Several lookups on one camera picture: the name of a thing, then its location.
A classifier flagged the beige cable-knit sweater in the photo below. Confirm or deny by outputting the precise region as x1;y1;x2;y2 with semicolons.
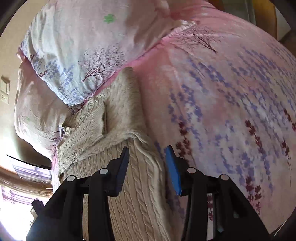
57;67;176;240

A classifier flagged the pink floral pillow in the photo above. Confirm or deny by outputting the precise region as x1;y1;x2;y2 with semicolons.
14;52;77;151

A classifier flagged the floral pillow with green clover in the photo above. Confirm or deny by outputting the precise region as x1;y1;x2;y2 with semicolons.
19;0;200;106

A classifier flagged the wooden headboard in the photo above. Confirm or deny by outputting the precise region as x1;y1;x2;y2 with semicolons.
209;0;292;41

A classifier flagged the white wall switch plate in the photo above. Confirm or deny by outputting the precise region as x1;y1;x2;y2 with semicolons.
0;76;11;104

